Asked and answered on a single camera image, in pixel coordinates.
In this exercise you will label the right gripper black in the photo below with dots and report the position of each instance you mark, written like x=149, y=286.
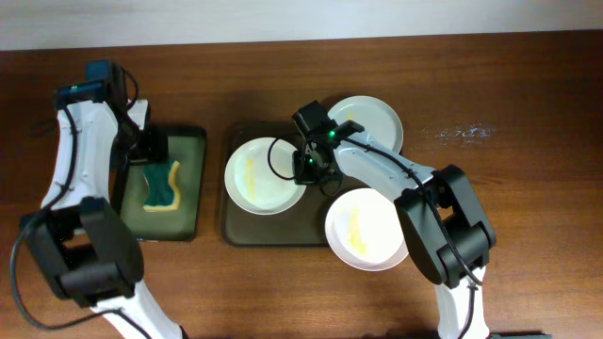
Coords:
x=301, y=174

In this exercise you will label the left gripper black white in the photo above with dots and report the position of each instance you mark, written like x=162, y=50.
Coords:
x=158, y=149

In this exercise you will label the small black water tray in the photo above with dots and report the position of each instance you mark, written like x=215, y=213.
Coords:
x=187, y=145

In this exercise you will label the green yellow sponge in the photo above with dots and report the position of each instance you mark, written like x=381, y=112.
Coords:
x=163, y=193

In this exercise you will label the large dark serving tray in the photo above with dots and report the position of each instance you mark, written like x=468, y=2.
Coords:
x=302, y=225

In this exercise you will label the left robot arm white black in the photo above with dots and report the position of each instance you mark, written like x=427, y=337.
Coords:
x=80, y=244

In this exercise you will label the white plate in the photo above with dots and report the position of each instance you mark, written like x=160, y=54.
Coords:
x=363, y=230
x=378, y=118
x=255, y=178

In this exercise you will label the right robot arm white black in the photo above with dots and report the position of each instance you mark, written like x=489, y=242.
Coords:
x=448, y=235

